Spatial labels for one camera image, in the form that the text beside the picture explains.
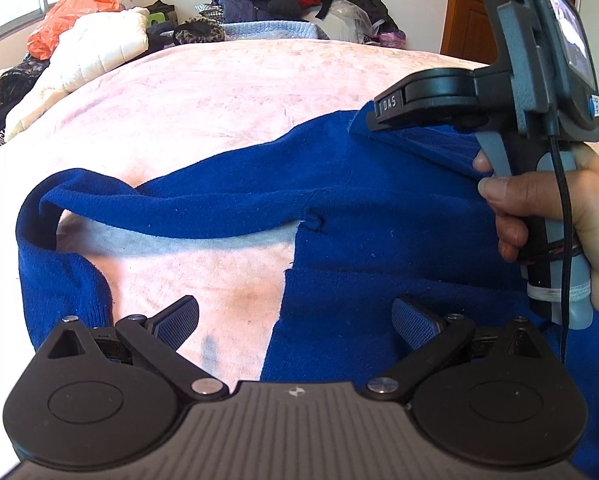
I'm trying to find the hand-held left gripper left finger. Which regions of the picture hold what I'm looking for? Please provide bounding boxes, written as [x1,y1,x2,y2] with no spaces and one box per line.
[46,296,230,402]

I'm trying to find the dark patterned clothes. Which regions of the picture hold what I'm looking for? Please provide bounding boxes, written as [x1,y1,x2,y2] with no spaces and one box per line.
[0,54,46,162]

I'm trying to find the purple bag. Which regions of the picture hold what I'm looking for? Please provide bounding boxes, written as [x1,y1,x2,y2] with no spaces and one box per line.
[378,30,408,51]

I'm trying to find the blue knit sweater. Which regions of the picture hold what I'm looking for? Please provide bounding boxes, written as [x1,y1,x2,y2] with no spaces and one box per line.
[16,107,599,480]

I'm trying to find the orange plastic bag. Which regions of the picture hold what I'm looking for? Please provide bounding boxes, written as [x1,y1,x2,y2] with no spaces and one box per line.
[28,0,121,61]

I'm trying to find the navy garment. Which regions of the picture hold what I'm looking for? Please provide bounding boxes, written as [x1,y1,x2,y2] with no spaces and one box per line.
[214,0,307,26]

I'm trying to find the person's right hand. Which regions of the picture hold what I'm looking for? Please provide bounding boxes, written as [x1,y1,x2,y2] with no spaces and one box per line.
[472,132,599,316]

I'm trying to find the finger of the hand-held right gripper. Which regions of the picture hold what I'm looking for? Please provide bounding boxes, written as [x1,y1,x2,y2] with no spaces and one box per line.
[366,85,411,133]

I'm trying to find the houndstooth cloth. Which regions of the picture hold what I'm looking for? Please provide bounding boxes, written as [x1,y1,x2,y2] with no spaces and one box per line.
[195,4,225,24]

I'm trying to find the wooden door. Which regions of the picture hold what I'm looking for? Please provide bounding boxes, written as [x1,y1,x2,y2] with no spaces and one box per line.
[439,0,580,68]

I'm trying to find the leopard print cloth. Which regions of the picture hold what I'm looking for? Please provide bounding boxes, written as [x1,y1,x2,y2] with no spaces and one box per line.
[173,16,226,46]

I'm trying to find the black bag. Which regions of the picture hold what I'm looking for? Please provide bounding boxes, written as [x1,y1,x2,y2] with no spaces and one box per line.
[143,0,181,53]

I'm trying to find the white quilted jacket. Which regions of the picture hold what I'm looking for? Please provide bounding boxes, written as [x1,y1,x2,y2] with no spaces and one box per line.
[4,6,151,143]

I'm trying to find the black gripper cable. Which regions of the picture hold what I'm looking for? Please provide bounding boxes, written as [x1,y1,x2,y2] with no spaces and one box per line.
[549,132,583,367]

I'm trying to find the window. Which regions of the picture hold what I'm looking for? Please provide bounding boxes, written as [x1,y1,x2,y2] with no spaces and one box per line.
[0,0,96,50]

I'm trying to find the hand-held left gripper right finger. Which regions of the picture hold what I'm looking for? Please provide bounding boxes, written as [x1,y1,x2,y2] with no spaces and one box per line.
[367,296,551,403]

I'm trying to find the light blue knitted cloth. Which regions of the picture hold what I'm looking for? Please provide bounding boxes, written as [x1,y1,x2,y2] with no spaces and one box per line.
[222,21,320,42]

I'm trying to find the clear plastic bag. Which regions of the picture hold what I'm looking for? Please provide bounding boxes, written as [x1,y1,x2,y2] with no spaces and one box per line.
[323,0,376,44]

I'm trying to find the black garment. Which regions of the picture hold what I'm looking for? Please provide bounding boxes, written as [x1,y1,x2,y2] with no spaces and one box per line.
[349,0,400,36]

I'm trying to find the pink blanket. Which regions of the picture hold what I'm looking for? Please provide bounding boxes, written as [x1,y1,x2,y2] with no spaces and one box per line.
[0,37,599,480]

